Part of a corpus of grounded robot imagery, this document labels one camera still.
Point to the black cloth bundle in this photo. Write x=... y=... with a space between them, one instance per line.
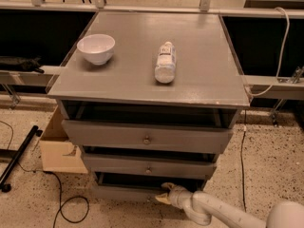
x=20 y=64

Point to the white plastic bottle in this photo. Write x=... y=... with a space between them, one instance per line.
x=166 y=63

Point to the cardboard box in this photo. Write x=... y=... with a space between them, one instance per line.
x=58 y=153

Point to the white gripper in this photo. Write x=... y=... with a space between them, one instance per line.
x=176 y=194

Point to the white ceramic bowl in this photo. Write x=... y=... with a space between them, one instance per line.
x=97 y=48

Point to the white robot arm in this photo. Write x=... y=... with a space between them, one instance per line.
x=200 y=207

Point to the grey drawer cabinet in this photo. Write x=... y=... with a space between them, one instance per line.
x=208 y=90

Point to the grey bottom drawer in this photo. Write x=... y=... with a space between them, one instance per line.
x=114 y=186

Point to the grey middle drawer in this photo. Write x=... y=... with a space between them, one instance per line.
x=157 y=167

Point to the grey top drawer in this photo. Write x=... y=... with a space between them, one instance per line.
x=148 y=137

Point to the black metal stand bar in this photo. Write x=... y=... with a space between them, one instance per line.
x=13 y=156

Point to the grey drawer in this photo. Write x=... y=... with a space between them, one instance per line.
x=148 y=137
x=157 y=167
x=114 y=186

